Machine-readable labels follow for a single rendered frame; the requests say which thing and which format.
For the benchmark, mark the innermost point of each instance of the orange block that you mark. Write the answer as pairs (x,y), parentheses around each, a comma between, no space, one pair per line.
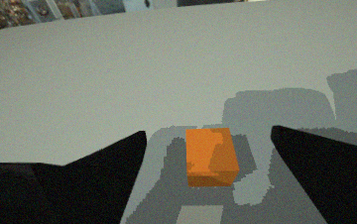
(210,157)

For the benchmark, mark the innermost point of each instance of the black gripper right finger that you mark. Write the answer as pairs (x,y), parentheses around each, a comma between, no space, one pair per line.
(326,170)

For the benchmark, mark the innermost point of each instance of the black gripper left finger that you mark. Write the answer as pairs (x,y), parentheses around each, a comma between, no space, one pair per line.
(92,190)

